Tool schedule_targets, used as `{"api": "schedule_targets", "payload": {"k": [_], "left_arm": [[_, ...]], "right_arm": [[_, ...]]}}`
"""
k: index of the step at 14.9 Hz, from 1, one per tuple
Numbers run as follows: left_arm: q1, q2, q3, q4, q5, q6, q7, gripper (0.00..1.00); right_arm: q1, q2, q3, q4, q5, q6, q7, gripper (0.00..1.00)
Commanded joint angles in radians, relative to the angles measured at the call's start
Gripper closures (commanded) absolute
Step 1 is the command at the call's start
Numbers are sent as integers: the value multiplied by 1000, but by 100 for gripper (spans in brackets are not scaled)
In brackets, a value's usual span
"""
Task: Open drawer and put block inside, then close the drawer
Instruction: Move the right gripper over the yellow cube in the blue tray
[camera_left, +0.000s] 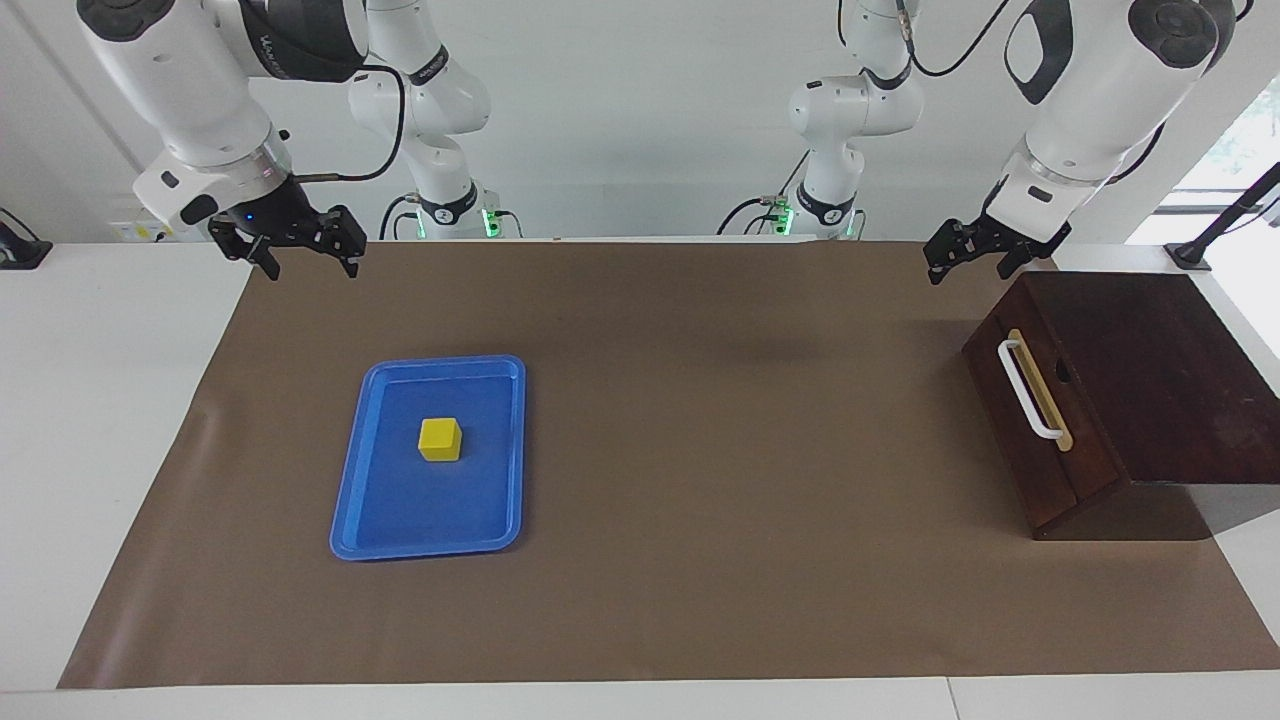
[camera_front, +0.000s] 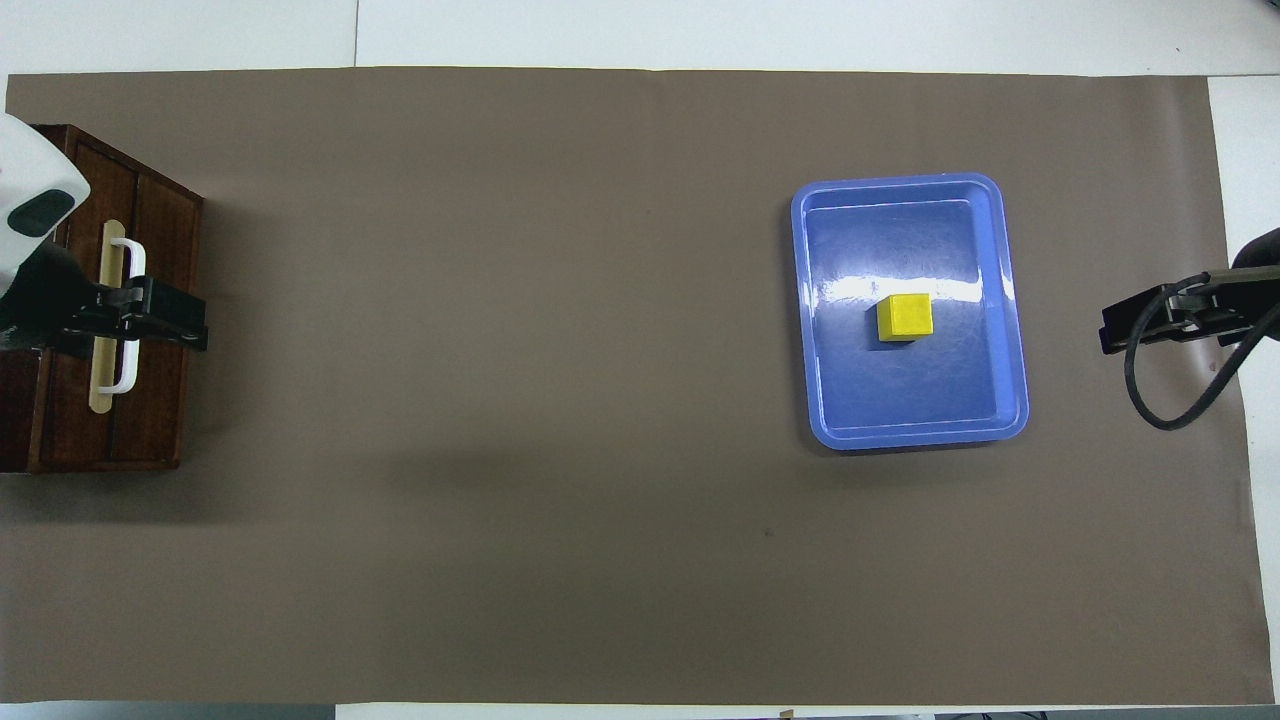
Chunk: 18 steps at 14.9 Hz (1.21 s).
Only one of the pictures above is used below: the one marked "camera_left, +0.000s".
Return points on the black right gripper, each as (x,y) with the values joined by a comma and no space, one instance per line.
(285,225)

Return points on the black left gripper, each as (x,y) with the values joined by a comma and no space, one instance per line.
(985,240)

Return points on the yellow cube block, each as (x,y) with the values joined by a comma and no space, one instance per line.
(440,440)

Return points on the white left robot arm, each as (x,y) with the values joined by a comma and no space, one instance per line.
(1110,90)

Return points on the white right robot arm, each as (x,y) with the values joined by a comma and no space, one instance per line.
(190,90)

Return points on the dark wooden drawer cabinet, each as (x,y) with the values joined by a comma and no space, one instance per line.
(1180,380)

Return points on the black clamp stand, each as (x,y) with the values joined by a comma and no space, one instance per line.
(1225,218)

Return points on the blue plastic tray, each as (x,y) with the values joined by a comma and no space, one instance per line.
(400,510)

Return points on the bright window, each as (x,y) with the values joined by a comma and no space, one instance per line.
(1240,140)

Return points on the brown paper table mat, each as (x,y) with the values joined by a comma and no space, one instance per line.
(700,480)

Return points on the white wall socket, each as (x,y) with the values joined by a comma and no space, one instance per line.
(135,232)

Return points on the black table mount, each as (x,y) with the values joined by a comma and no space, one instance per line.
(20,252)

